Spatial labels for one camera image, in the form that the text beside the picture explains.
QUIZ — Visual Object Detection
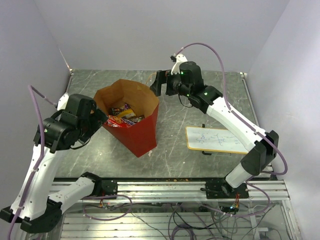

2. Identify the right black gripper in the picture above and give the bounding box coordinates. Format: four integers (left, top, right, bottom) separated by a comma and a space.
150, 69, 192, 98

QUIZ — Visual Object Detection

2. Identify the red candy bag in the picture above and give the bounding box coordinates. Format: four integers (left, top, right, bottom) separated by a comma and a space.
107, 115, 131, 128

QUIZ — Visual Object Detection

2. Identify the red paper bag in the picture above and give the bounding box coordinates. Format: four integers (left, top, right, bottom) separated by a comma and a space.
93, 79, 159, 157

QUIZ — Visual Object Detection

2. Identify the purple snack pack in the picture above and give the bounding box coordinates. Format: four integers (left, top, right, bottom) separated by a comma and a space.
111, 103, 131, 116

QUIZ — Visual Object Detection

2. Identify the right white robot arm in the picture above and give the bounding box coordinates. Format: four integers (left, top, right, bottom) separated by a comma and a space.
150, 61, 279, 198

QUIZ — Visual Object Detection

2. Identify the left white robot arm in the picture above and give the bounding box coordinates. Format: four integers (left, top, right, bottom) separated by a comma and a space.
0, 93, 108, 234

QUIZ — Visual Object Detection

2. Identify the yellow snack pack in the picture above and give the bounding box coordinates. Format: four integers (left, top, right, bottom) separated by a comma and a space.
117, 108, 136, 119

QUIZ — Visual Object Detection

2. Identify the brown chocolate snack pack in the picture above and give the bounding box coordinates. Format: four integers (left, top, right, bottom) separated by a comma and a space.
128, 115, 145, 125

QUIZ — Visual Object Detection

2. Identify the small whiteboard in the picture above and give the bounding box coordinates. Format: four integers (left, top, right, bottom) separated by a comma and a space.
185, 126, 248, 154

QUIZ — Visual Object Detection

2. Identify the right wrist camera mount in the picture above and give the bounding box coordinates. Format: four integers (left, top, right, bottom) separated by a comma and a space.
170, 53, 188, 75

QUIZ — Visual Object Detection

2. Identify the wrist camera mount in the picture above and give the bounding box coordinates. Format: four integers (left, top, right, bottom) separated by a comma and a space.
170, 53, 188, 75
56, 92, 69, 111

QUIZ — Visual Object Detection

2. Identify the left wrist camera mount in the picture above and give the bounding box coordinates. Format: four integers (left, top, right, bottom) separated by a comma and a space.
56, 92, 69, 111

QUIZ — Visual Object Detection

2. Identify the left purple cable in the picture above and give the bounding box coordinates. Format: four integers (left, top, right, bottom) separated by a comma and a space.
5, 84, 58, 240

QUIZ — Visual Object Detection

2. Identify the purple cable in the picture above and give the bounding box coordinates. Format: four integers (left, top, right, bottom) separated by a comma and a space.
5, 84, 58, 240
174, 42, 288, 218

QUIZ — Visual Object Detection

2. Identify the aluminium rail frame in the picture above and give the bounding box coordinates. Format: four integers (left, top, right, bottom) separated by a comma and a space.
22, 178, 301, 240

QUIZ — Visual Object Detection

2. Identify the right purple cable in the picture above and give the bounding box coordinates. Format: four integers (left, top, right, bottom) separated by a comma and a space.
174, 42, 288, 218

